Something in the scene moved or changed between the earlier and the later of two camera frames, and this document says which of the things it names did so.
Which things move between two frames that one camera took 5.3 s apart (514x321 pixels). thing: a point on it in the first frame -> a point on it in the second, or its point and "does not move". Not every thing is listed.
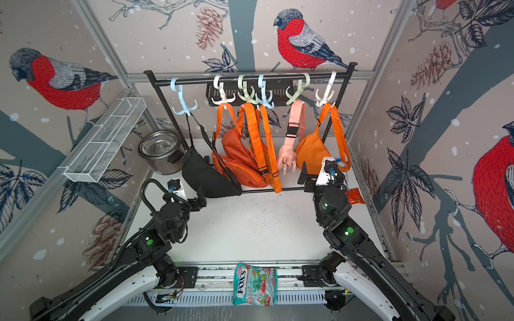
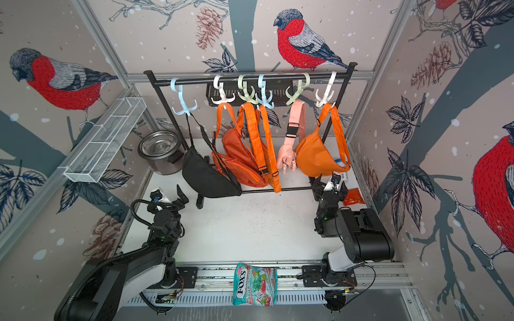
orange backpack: (263, 165) does not move
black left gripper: (196, 206) -> (177, 204)
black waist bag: (205, 171) does not move
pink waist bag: (296, 132) does not move
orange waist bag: (313, 150) does not move
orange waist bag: (247, 112) -> (245, 172)
